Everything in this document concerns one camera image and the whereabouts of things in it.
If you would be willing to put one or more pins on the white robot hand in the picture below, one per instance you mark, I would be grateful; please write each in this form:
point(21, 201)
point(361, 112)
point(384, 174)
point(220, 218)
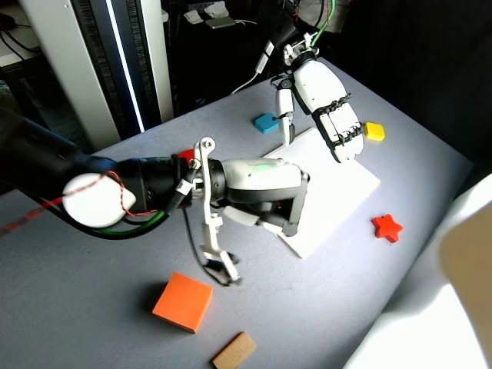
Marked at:
point(261, 180)
point(319, 88)

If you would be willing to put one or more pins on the orange foam block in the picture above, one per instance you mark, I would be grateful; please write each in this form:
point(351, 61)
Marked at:
point(184, 300)

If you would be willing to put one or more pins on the white square board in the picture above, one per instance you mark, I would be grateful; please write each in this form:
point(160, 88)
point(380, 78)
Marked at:
point(330, 200)

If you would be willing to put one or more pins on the blue rounded block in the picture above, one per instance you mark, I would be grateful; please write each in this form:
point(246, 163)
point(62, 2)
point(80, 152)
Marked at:
point(265, 123)

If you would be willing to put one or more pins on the yellow rounded block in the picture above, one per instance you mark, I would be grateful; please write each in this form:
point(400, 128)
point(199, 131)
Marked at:
point(374, 130)

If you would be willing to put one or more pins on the red heart block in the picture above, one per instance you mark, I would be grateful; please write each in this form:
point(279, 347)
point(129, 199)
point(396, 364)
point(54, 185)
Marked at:
point(186, 154)

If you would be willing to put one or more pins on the grey flat device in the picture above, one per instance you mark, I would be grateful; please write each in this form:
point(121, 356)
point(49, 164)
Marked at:
point(220, 22)

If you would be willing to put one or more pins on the red star block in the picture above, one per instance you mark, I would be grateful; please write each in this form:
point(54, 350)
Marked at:
point(386, 227)

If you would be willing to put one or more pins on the tan cork block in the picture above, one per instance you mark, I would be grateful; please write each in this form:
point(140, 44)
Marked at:
point(234, 351)

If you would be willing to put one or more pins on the blurred white robot shell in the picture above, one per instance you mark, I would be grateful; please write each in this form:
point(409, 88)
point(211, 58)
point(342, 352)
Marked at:
point(415, 330)

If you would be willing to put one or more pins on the white cabinet with black strips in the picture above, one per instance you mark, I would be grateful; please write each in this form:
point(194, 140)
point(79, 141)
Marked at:
point(65, 57)

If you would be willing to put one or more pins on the white side desk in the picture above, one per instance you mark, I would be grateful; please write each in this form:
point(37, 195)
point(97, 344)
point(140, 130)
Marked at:
point(15, 55)

